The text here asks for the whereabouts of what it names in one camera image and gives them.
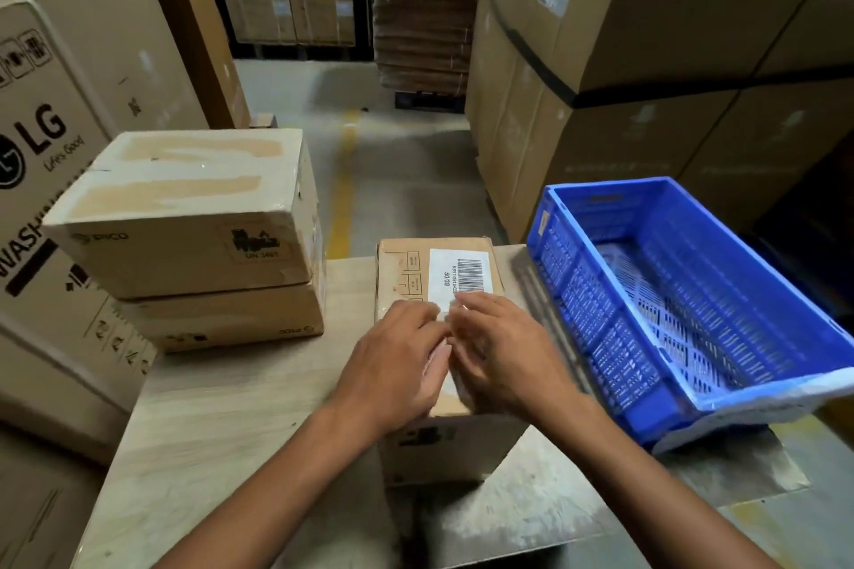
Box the person's right hand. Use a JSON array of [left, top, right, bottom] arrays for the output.
[[446, 292, 583, 419]]

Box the person's left hand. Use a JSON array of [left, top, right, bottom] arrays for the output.
[[331, 301, 455, 436]]

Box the white barcode label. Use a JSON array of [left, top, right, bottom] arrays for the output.
[[428, 248, 496, 323]]

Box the small brown cardboard box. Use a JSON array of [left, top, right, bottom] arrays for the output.
[[375, 238, 529, 487]]

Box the person's right forearm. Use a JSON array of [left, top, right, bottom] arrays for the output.
[[530, 382, 763, 569]]

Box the person's left forearm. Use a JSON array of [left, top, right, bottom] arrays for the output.
[[152, 392, 401, 569]]

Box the flat brown cardboard box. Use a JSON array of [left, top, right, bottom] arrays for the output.
[[119, 255, 326, 353]]

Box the blue plastic crate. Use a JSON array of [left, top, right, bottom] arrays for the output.
[[526, 177, 854, 449]]

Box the large brown lower carton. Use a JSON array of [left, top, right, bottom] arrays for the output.
[[465, 0, 854, 244]]

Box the white plastic sheet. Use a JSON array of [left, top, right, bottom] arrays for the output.
[[650, 370, 854, 456]]

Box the taped beige cardboard box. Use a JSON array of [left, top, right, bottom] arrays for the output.
[[43, 128, 326, 301]]

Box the stack of flattened cardboard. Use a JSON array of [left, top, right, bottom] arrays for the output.
[[372, 0, 487, 96]]

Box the brown carton with faint print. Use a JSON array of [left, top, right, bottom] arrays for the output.
[[0, 427, 109, 569]]

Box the tall narrow brown carton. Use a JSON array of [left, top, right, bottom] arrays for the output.
[[130, 0, 252, 130]]

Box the large printed appliance carton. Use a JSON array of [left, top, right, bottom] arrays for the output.
[[0, 0, 161, 464]]

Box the large plain beige carton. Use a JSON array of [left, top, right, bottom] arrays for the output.
[[0, 0, 209, 139]]

